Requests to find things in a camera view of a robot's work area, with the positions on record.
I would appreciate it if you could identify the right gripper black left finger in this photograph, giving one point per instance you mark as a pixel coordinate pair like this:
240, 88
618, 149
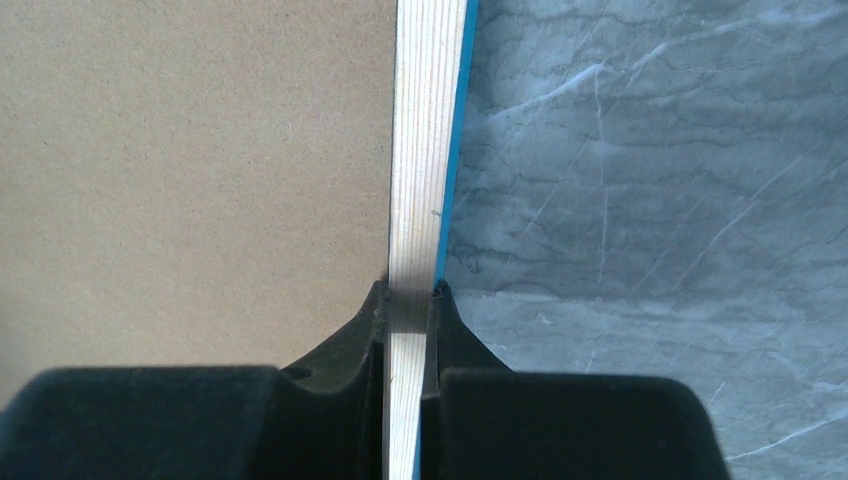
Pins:
317, 418

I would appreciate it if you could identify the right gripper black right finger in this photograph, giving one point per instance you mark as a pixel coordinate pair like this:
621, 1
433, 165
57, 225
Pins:
482, 420

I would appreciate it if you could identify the brown cardboard backing board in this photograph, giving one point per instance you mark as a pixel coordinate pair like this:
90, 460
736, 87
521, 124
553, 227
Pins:
189, 182

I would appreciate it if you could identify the blue wooden picture frame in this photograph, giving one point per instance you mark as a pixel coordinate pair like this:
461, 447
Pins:
434, 40

